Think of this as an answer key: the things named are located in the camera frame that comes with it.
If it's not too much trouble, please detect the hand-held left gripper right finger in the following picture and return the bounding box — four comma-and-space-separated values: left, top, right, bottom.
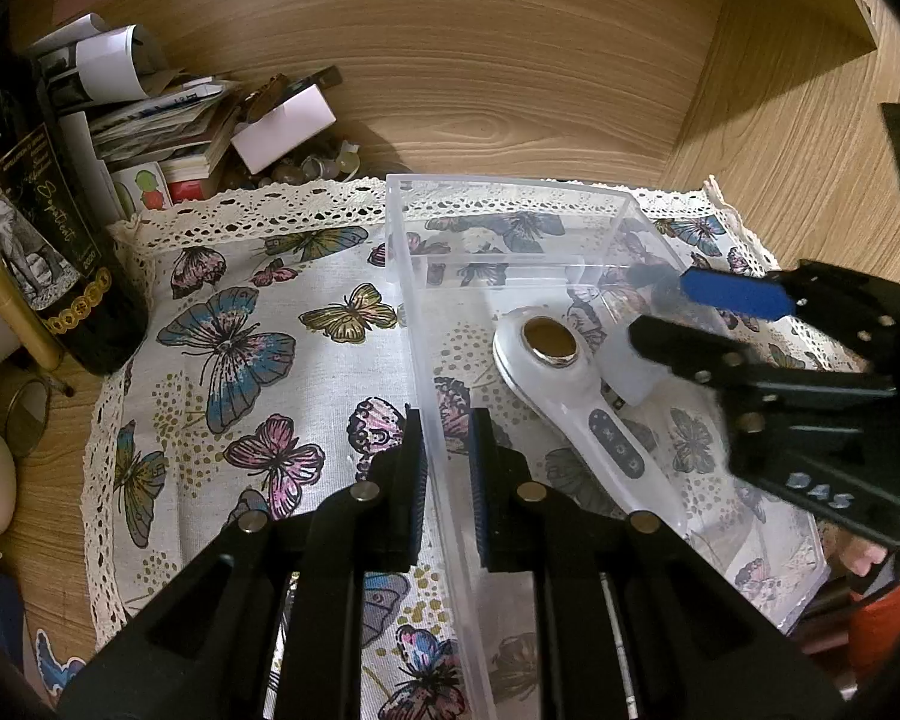
469, 407, 845, 720

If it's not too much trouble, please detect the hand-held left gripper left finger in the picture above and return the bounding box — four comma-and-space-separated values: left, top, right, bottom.
58, 406, 429, 720

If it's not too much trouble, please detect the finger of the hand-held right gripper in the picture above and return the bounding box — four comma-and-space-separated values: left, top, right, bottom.
627, 313, 900, 400
679, 259, 900, 380

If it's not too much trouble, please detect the white charger plug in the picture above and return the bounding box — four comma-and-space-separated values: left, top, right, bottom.
598, 326, 665, 407

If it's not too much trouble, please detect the clear plastic storage box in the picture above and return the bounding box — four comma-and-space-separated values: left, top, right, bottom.
385, 174, 832, 720

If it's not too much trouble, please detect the person's right hand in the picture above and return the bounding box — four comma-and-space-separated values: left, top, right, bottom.
825, 521, 900, 601

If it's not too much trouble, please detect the white handheld facial massager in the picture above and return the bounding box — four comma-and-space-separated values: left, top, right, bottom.
493, 306, 691, 527

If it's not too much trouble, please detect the butterfly print lace cloth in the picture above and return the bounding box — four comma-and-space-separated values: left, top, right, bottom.
82, 175, 871, 720

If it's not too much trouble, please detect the pile of small trinkets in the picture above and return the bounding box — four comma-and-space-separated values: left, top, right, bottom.
244, 136, 365, 188

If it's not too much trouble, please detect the small white pink box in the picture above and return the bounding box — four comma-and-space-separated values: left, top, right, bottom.
230, 82, 338, 175

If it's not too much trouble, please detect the dark wine bottle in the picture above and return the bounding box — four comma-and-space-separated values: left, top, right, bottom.
0, 82, 151, 377

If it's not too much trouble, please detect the fruit sticker sheet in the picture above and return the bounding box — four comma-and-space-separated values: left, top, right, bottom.
111, 163, 172, 217

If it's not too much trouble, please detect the blue butterfly sticker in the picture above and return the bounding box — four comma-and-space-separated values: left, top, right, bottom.
33, 630, 86, 697

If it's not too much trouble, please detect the yellow tube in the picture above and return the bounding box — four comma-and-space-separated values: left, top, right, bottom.
0, 270, 65, 371

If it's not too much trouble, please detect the stack of papers and booklets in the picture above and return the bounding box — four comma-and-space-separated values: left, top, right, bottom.
26, 11, 242, 205

